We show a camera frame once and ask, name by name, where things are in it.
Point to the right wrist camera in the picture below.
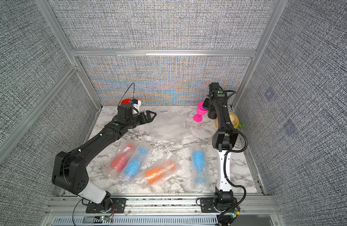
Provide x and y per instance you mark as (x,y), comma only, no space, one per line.
(214,86)

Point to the pink plastic wine glass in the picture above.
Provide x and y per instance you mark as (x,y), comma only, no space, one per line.
(201,111)

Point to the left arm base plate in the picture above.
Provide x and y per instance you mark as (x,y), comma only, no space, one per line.
(116,205)

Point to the black mug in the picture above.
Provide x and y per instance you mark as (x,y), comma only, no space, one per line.
(212,114)

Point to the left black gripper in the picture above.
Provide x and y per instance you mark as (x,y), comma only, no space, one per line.
(149,118)

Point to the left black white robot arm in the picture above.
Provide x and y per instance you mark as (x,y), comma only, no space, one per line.
(70,168)

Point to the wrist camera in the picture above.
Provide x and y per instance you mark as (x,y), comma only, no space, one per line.
(214,86)
(125,110)

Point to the wrapped blue wine glass right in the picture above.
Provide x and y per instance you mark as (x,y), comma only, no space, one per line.
(199,170)

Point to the red plastic wine glass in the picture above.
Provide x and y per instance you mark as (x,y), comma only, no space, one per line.
(127,101)

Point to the wrapped blue wine glass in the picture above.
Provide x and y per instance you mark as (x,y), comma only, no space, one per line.
(199,170)
(134,165)

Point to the wrapped red wine glass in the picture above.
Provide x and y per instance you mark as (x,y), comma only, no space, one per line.
(121,159)

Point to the aluminium front rail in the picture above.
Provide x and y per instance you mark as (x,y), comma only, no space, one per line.
(164,204)

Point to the yellow bowl with buns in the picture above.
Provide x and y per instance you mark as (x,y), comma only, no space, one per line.
(233,118)

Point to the clear bubble wrap sheet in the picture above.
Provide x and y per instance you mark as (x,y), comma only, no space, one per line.
(167,127)

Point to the wrapped blue wine glass left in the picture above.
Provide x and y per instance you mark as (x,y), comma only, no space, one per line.
(134,165)

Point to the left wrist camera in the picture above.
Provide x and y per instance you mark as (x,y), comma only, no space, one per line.
(125,110)

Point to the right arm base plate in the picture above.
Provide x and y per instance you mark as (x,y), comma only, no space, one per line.
(207,205)

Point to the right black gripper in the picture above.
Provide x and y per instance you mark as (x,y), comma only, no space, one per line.
(205,105)

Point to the wrapped orange wine glass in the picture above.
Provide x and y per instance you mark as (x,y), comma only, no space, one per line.
(158,172)

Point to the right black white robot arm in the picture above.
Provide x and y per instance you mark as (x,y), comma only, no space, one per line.
(223,141)

